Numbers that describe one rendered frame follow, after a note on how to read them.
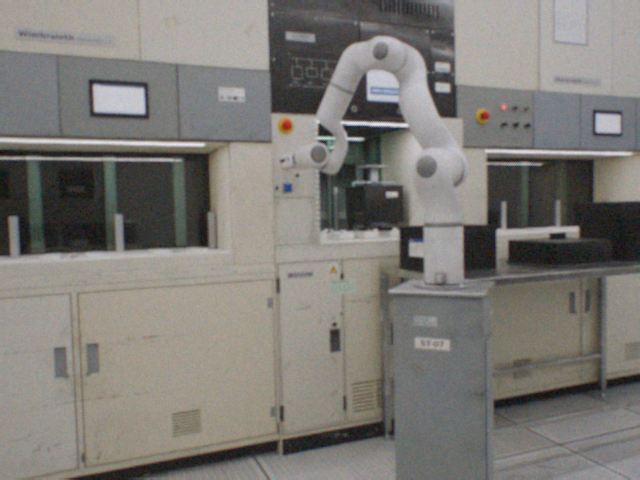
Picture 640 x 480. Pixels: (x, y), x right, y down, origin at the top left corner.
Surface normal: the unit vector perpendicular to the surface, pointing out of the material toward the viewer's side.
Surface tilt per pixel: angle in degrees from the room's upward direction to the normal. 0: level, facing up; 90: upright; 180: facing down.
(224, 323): 90
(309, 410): 90
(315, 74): 90
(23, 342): 90
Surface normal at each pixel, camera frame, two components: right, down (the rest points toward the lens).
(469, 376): -0.39, 0.06
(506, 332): 0.38, 0.04
